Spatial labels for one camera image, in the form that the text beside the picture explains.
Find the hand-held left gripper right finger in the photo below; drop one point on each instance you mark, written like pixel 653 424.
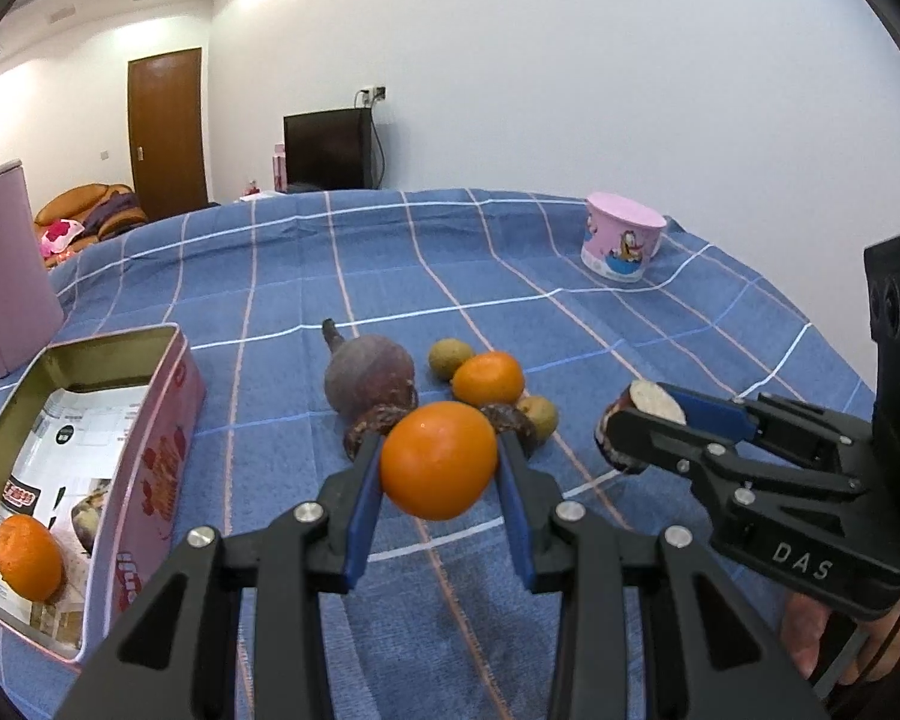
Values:
pixel 514 514

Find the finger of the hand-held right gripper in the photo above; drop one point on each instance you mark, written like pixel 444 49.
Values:
pixel 667 446
pixel 712 414

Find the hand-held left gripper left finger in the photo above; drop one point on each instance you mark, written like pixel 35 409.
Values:
pixel 364 514

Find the cut taro piece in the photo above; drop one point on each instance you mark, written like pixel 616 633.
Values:
pixel 656 399

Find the large orange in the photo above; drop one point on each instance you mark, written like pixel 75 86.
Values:
pixel 439 461

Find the small orange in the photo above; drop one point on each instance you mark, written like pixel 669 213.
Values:
pixel 487 379

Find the yellow-green round fruit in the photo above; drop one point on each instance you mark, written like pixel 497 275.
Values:
pixel 540 417
pixel 448 357

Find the pink tin box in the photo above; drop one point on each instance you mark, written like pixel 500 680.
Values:
pixel 157 465

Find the person's right hand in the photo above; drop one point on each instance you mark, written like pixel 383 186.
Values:
pixel 804 634

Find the dark brown rough fruit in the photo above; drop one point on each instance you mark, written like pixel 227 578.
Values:
pixel 367 424
pixel 504 417

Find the dark purple beetroot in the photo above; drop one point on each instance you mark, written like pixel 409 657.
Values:
pixel 367 379

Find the pink cartoon paper cup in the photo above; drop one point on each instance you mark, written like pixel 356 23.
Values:
pixel 619 236

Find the blue plaid tablecloth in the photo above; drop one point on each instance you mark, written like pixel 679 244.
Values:
pixel 420 262

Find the printed paper leaflet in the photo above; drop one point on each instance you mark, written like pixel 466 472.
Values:
pixel 75 450

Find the black television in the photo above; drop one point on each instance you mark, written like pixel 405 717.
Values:
pixel 326 150

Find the purple cloth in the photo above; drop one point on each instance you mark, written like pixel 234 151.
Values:
pixel 116 214

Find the pink flowered cushion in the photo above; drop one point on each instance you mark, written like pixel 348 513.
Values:
pixel 60 236

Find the brown wooden door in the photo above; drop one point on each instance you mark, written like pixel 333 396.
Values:
pixel 169 135

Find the orange sofa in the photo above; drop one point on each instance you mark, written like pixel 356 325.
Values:
pixel 64 204

